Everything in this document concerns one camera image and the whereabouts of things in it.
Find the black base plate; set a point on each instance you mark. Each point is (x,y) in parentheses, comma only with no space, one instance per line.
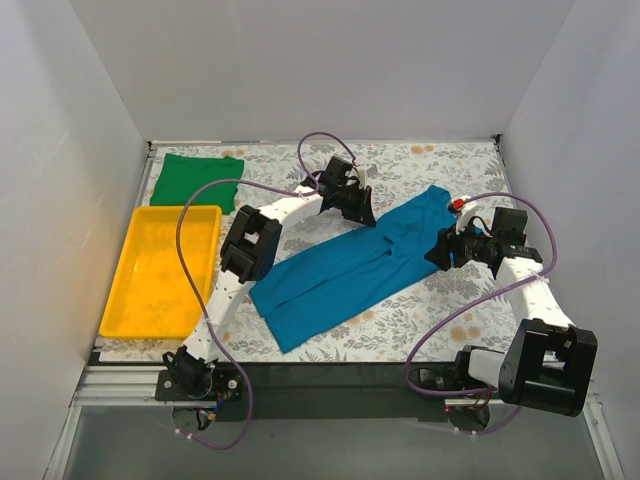
(335,405)

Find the floral table mat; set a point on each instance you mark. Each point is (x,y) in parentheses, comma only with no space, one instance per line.
(432,319)

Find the folded green t shirt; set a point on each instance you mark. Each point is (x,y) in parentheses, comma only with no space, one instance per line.
(181,177)

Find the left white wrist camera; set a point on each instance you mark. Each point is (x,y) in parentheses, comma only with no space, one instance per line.
(366,172)

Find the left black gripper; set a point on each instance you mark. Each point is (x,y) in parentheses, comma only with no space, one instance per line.
(357,201)

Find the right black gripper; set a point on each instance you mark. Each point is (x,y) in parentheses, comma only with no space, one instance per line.
(448,246)

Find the blue t shirt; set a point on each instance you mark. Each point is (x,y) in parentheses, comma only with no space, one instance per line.
(332,282)

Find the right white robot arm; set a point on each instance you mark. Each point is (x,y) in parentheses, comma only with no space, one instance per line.
(549,362)

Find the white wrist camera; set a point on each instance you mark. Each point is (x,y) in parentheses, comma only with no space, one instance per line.
(464,209)
(366,172)

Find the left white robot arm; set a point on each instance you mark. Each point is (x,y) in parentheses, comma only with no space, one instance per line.
(247,255)

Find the yellow plastic tray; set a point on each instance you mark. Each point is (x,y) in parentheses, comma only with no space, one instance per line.
(150,297)

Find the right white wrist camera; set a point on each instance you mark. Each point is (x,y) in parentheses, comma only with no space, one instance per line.
(464,209)

